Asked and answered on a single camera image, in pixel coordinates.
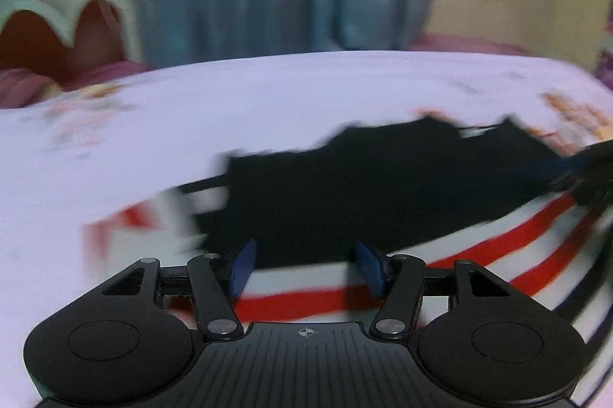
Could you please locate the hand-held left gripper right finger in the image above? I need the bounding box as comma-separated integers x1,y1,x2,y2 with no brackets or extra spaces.
354,240,512,340

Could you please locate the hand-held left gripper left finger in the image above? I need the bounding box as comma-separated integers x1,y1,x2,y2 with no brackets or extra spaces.
100,238,258,340

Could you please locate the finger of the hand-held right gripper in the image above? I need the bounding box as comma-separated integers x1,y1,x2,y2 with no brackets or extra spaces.
541,142,613,210

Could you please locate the striped knit sweater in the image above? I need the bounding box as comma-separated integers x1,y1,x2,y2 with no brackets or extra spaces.
81,113,613,373

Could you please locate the pink floral bed sheet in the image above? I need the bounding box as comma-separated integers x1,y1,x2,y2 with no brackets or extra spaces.
0,49,613,408

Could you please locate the cream arched headboard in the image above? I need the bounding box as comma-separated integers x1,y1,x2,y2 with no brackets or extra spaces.
431,0,605,60

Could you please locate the red scalloped headboard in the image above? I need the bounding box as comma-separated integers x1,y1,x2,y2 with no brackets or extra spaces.
0,0,144,89

